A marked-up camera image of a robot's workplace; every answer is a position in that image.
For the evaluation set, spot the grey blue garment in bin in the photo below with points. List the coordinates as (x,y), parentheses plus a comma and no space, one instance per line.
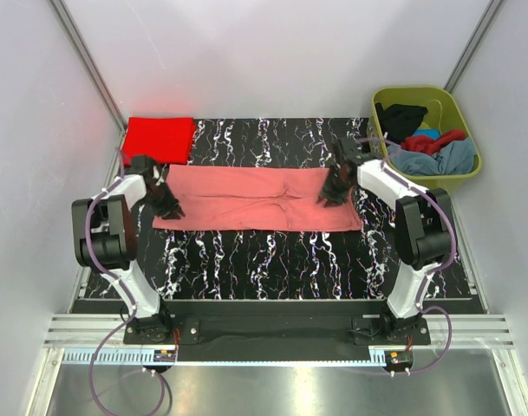
(456,158)

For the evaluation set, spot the pink t shirt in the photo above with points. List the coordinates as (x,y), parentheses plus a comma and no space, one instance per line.
(224,198)

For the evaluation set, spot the aluminium corner post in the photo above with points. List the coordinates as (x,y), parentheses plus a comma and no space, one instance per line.
(76,40)
(479,33)

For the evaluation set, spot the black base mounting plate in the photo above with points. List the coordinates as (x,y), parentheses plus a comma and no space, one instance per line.
(259,331)

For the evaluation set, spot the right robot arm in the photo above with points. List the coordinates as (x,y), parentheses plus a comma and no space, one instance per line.
(424,236)

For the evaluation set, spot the left aluminium corner post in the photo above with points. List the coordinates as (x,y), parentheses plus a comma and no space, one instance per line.
(76,40)

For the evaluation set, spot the aluminium frame rail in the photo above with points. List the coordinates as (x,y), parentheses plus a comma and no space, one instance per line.
(436,335)

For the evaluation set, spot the bright blue garment in bin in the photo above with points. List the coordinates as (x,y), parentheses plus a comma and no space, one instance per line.
(431,133)

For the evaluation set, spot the folded red t shirt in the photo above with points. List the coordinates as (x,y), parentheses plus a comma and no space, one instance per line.
(166,140)

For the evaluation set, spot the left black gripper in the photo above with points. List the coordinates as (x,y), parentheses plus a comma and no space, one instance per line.
(169,210)

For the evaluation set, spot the right aluminium corner post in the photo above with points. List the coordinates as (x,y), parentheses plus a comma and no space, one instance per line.
(479,33)

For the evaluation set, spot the olive green plastic bin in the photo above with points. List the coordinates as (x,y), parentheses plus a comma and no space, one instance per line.
(443,114)

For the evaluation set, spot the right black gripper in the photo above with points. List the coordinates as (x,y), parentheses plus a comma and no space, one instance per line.
(334,199)

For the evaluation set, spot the black garment in bin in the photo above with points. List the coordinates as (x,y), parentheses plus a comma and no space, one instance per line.
(400,121)

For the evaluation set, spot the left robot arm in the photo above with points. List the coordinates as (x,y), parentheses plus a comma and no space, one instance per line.
(105,241)

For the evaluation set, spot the dark red garment in bin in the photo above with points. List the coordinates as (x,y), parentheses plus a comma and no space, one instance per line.
(423,144)

